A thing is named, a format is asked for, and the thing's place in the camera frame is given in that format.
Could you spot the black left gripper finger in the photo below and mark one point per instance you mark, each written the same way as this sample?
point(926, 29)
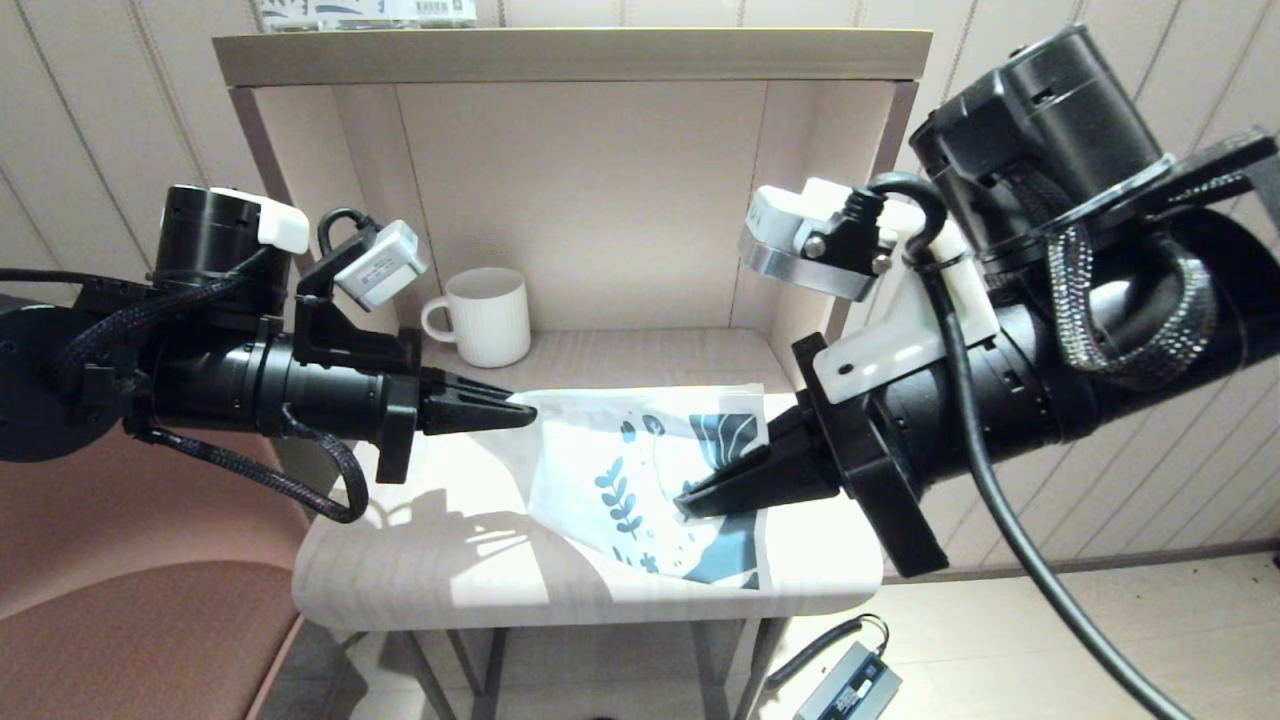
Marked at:
point(460, 390)
point(470, 418)

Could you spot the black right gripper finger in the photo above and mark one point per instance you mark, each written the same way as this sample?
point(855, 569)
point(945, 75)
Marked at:
point(795, 435)
point(770, 485)

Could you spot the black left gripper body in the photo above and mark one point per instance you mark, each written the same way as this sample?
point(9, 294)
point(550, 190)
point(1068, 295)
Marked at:
point(398, 430)

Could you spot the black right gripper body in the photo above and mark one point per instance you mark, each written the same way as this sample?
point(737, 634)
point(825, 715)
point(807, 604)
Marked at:
point(870, 480)

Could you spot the white blue-patterned plastic bag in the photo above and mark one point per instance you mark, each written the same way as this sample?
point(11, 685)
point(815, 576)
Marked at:
point(620, 460)

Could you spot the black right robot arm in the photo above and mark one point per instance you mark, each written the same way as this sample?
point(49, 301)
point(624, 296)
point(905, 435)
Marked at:
point(1100, 330)

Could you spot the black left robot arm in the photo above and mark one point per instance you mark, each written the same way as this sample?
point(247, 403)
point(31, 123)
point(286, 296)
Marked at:
point(220, 390)

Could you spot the white ribbed mug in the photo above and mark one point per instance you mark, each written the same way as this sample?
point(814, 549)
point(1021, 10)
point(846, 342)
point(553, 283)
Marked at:
point(490, 320)

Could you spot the light wood shelf table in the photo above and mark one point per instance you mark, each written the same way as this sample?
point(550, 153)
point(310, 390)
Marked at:
point(600, 180)

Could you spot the pinkish brown chair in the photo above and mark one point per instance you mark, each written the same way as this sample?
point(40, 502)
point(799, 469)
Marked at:
point(120, 640)

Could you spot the printed package with barcode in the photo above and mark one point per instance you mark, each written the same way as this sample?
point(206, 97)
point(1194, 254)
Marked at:
point(380, 10)

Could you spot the black left camera bracket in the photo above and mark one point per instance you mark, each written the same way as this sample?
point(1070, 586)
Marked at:
point(330, 345)

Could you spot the white right camera bracket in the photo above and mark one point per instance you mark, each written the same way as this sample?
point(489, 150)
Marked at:
point(900, 350)

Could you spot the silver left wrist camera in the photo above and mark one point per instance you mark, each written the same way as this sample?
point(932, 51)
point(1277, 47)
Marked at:
point(385, 265)

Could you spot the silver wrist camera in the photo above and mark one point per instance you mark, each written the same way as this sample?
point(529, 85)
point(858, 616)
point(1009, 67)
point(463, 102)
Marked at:
point(385, 265)
point(790, 245)

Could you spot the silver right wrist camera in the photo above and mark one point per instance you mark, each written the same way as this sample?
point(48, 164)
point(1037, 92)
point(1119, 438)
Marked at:
point(790, 245)

